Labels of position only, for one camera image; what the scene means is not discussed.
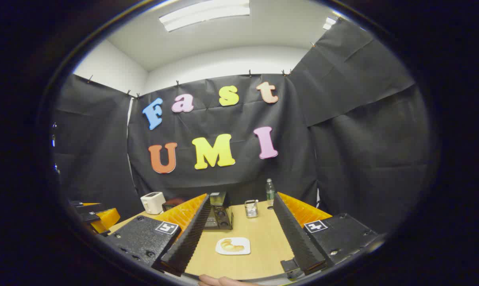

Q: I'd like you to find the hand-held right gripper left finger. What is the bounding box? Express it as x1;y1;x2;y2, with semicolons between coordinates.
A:
100;193;212;277

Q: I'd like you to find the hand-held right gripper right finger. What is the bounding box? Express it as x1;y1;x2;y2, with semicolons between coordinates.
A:
273;192;381;279

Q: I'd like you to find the black electric oven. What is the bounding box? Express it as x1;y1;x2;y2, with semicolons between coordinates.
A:
203;192;234;231

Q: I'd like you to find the golden croissant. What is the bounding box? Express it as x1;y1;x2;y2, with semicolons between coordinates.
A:
220;239;244;252

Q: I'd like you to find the white toaster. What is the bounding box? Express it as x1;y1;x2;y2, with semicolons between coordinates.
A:
140;192;166;215

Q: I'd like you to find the white plate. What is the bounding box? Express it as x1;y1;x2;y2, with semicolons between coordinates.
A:
215;237;251;255

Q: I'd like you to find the clear plastic water bottle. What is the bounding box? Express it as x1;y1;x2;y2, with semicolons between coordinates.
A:
266;178;276;207

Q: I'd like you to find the metal mesh holder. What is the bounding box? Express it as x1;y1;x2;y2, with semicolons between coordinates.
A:
244;199;259;218

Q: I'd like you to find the black backdrop cloth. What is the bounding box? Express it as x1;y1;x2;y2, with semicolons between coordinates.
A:
53;18;434;235

